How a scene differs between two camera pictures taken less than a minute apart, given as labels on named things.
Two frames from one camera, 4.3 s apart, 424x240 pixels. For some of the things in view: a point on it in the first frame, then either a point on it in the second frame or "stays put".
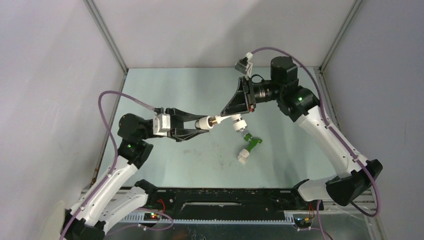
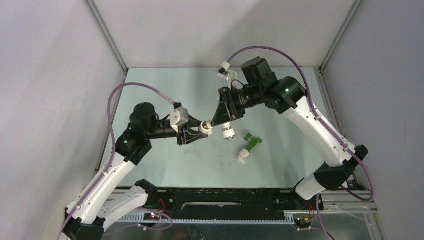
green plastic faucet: x=253 y=142 stays put
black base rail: x=298 y=201 stays put
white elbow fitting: x=242 y=156 stays put
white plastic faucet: x=240 y=124 to x=228 y=132
